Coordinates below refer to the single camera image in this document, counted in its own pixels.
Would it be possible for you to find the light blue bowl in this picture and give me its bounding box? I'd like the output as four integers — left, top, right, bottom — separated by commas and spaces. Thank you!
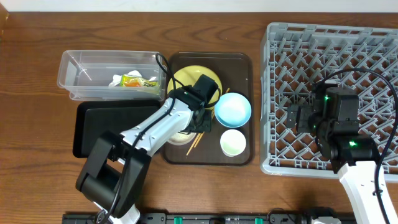
215, 92, 252, 128

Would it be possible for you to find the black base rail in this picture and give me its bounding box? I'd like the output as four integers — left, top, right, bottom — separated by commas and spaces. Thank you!
61, 213, 356, 224

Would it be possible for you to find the black plastic bin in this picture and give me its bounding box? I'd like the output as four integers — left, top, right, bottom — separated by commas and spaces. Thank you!
73, 100, 160, 158

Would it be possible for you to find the clear plastic bin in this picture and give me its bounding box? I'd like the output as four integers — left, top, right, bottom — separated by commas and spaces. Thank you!
57, 50, 166, 101

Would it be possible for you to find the yellow plate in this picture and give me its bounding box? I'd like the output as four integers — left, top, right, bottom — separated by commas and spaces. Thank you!
167, 65, 223, 109

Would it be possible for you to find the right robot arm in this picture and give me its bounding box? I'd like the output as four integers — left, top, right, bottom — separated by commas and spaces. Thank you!
287, 86, 397, 223

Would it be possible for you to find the small light green cup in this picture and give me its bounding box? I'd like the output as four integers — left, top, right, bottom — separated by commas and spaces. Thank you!
220, 129, 246, 157

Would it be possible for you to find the pink bowl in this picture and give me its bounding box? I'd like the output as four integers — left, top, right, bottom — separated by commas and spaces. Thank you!
167, 133, 197, 146

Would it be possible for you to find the dark brown serving tray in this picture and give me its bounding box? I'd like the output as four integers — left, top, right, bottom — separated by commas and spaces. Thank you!
162, 52, 254, 166

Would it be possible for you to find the grey dishwasher rack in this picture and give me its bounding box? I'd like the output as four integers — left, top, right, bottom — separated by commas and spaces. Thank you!
260, 22, 397, 182

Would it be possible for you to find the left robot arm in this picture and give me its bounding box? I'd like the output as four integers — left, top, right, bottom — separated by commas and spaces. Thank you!
76, 86, 215, 223

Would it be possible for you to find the green orange snack wrapper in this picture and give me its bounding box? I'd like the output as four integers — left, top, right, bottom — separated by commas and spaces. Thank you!
119, 74, 157, 88

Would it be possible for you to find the white tissue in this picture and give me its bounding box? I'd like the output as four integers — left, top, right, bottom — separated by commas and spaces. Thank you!
108, 70, 142, 87

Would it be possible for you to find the wooden chopstick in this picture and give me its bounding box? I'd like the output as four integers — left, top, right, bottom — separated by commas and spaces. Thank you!
194, 109, 215, 148
186, 89, 222, 156

